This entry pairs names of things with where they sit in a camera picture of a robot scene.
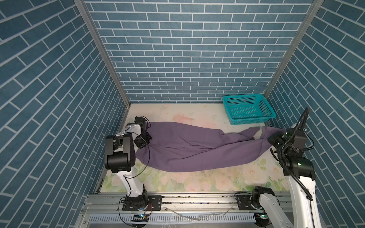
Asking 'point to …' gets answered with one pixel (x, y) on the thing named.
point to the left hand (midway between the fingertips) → (150, 143)
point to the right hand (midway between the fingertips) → (278, 134)
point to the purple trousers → (175, 146)
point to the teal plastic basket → (248, 109)
